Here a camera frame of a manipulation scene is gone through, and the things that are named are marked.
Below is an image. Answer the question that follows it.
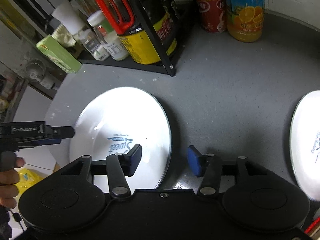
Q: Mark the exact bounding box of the white plate Sweet print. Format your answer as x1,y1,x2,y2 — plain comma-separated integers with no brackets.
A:
69,87,172,191

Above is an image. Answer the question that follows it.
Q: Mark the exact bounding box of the white plate Bakery print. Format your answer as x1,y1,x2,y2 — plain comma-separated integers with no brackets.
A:
290,90,319,201

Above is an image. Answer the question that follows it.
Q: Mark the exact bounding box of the red and black bowl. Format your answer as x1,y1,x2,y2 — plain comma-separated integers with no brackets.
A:
304,217,320,239

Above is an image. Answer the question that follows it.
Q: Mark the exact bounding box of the person's left hand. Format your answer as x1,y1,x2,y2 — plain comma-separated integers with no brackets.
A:
0,168,20,209

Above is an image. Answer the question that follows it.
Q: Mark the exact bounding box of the green cardboard box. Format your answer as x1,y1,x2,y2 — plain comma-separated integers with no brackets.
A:
36,35,81,74

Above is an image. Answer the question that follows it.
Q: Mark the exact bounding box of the white cap seasoning jar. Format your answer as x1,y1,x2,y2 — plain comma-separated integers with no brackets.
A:
87,10,129,61

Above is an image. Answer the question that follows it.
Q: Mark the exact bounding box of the small clear spice jar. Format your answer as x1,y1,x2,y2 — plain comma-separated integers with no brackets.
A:
79,29,110,61

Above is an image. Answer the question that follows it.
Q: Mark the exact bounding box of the soy sauce bottle yellow label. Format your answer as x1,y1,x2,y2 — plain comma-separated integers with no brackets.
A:
95,0,178,65

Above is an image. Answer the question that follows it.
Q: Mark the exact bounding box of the red drink can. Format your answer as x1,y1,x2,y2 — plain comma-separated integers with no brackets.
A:
197,0,226,33

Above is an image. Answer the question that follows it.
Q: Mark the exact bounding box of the orange juice bottle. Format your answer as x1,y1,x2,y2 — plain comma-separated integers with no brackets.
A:
226,0,265,43

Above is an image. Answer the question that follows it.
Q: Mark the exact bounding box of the black wire shelf rack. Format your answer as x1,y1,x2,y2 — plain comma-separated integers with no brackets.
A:
0,0,186,78

